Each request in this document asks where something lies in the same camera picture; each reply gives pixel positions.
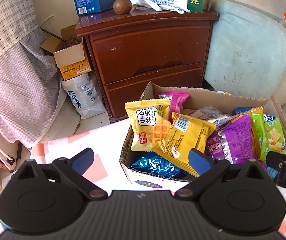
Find purple snack bag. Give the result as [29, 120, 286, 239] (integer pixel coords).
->
[206, 114, 267, 171]

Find yellow snack bag with barcode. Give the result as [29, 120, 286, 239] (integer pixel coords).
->
[152, 112, 216, 177]

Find green snack bag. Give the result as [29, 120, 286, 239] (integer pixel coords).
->
[250, 113, 286, 161]

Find dark blue snack bag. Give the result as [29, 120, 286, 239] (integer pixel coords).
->
[231, 107, 252, 115]
[130, 152, 182, 178]

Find pink snack bag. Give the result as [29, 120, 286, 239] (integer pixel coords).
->
[156, 92, 190, 123]

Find white plastic bag blue text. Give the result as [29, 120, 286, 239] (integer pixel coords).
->
[61, 72, 106, 119]

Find yellow waffle snack bag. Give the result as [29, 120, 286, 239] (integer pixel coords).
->
[125, 98, 171, 151]

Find checkered fabric cover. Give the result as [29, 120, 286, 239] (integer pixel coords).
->
[0, 0, 66, 148]

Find small open cardboard box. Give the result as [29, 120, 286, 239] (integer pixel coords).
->
[40, 25, 92, 81]

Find pale green sofa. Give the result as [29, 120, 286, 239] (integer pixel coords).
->
[204, 0, 286, 105]

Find dark red wooden nightstand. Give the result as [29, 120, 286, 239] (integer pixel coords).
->
[75, 9, 219, 122]

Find wooden gourd ornament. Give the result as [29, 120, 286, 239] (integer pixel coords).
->
[113, 0, 132, 15]

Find white blue work gloves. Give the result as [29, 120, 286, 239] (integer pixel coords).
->
[130, 0, 191, 14]

